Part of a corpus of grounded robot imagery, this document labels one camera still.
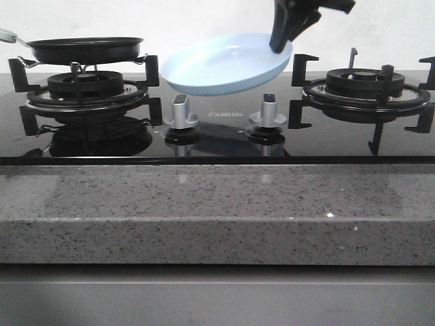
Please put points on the grey metal post behind stove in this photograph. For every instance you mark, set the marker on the grey metal post behind stove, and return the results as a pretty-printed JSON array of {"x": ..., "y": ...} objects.
[{"x": 353, "y": 54}]

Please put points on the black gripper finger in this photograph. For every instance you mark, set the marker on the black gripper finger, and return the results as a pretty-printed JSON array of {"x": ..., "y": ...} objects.
[
  {"x": 287, "y": 15},
  {"x": 310, "y": 19}
]

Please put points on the black frying pan green handle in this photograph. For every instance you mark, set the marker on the black frying pan green handle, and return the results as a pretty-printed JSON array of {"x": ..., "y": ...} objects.
[{"x": 85, "y": 50}]

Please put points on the burner with pan support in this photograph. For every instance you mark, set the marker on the burner with pan support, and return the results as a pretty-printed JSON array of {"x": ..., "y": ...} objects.
[
  {"x": 363, "y": 96},
  {"x": 85, "y": 98}
]

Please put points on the silver right stove knob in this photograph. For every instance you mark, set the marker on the silver right stove knob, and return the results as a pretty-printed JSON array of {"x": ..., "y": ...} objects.
[{"x": 268, "y": 117}]

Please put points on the black glass gas cooktop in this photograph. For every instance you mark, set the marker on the black glass gas cooktop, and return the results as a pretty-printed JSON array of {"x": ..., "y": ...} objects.
[{"x": 224, "y": 135}]

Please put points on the left burner with pan support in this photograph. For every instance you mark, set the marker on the left burner with pan support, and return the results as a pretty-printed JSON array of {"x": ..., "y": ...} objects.
[{"x": 85, "y": 98}]

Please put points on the right burner with pan support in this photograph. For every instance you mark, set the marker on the right burner with pan support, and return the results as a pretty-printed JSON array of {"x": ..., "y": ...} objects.
[{"x": 363, "y": 96}]

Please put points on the silver stove knob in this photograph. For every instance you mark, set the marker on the silver stove knob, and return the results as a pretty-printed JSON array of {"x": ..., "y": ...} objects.
[
  {"x": 181, "y": 117},
  {"x": 268, "y": 117}
]

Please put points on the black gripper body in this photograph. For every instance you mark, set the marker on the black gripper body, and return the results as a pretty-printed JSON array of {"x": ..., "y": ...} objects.
[{"x": 340, "y": 5}]

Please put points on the light blue plate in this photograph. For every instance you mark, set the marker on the light blue plate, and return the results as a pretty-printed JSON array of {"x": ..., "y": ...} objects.
[{"x": 225, "y": 64}]

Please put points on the silver left stove knob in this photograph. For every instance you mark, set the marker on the silver left stove knob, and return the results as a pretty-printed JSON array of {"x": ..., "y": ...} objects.
[{"x": 181, "y": 117}]

